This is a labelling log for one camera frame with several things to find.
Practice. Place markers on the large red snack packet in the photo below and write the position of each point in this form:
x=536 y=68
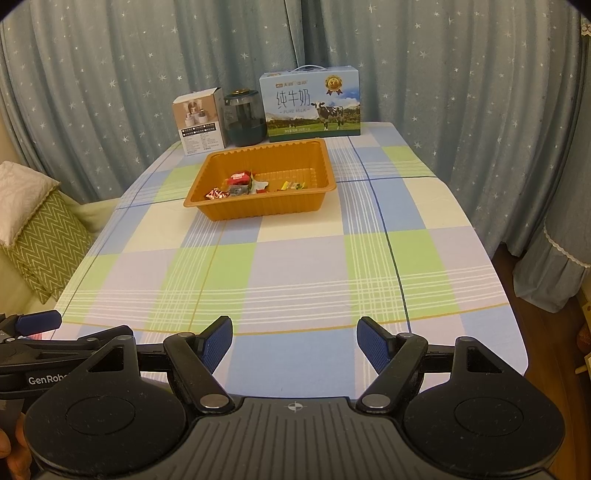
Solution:
x=238 y=177

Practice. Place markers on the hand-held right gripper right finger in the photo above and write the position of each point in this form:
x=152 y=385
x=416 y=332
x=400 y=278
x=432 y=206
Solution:
x=374 y=344

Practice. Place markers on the cream wooden furniture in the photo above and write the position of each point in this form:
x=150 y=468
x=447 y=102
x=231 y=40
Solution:
x=584 y=341

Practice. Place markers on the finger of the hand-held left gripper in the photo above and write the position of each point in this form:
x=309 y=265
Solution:
x=92 y=340
x=37 y=323

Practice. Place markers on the white textured cushion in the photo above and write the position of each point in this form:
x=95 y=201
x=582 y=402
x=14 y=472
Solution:
x=23 y=198

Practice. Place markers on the blue lace-trimmed cover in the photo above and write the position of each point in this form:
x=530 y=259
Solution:
x=554 y=267

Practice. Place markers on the dark green lidded jar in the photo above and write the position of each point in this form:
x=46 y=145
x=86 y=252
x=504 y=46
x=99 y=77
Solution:
x=244 y=120

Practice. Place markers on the person's left hand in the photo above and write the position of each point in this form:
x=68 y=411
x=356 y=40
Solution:
x=14 y=466

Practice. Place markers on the orange plastic tray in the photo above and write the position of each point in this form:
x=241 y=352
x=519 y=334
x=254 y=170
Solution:
x=277 y=203

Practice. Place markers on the silver snack packet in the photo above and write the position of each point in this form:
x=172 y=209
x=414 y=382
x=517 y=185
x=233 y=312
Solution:
x=258 y=185

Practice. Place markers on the small white product box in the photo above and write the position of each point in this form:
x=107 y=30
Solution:
x=201 y=124

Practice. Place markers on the blue star-print curtain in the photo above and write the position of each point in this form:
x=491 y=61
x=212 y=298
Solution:
x=138 y=69

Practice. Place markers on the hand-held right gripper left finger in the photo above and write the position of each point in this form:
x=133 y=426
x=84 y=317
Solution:
x=217 y=344

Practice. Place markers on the red candy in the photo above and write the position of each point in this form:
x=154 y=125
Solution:
x=223 y=193
x=211 y=194

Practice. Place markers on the blue milk carton box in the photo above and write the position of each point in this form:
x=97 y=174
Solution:
x=309 y=106

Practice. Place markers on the green zigzag cushion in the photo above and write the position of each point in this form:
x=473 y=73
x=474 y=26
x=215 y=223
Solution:
x=51 y=244

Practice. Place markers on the dark grey snack packet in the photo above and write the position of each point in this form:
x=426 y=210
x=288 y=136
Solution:
x=238 y=189

